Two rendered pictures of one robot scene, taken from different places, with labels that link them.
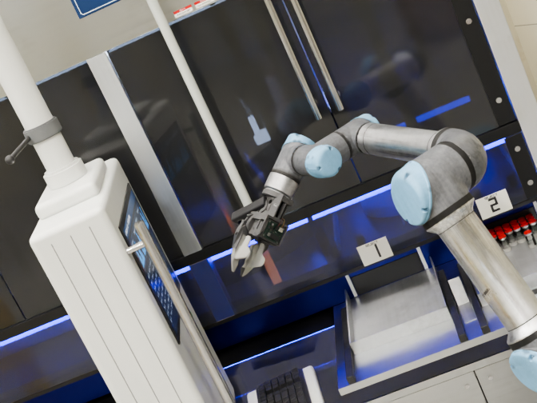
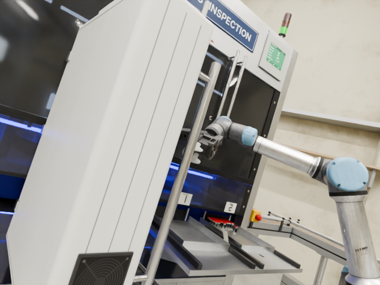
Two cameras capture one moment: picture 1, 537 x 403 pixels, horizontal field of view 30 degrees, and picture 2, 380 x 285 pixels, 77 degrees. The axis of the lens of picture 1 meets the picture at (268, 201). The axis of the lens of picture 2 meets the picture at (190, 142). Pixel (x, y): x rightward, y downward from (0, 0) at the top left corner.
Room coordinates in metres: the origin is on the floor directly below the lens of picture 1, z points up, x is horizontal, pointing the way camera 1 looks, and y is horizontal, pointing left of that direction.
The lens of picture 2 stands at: (1.68, 0.68, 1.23)
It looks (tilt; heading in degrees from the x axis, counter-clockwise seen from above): 3 degrees up; 317
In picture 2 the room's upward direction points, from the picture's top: 18 degrees clockwise
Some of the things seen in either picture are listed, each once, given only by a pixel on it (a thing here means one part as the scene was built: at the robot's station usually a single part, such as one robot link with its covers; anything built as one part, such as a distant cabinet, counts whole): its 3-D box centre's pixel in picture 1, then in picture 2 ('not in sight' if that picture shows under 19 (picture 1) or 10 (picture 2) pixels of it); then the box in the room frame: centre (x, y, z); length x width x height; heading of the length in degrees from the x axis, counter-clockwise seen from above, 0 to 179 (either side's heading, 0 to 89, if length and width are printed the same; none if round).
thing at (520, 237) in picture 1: (507, 239); (222, 225); (2.51, -0.54, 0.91); 0.18 x 0.02 x 0.05; 80
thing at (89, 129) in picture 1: (55, 195); (60, 36); (2.68, 0.52, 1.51); 0.49 x 0.01 x 0.59; 80
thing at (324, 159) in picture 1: (322, 157); (242, 134); (2.28, -0.16, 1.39); 0.11 x 0.11 x 0.08; 26
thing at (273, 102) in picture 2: (483, 58); (259, 151); (2.48, -0.65, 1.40); 0.05 x 0.01 x 0.80; 80
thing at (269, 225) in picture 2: not in sight; (260, 221); (2.57, -1.10, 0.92); 0.69 x 0.15 x 0.16; 80
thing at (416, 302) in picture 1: (394, 303); (186, 229); (2.46, -0.19, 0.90); 0.34 x 0.26 x 0.04; 170
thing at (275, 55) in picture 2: not in sight; (275, 57); (2.49, -0.53, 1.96); 0.21 x 0.01 x 0.21; 80
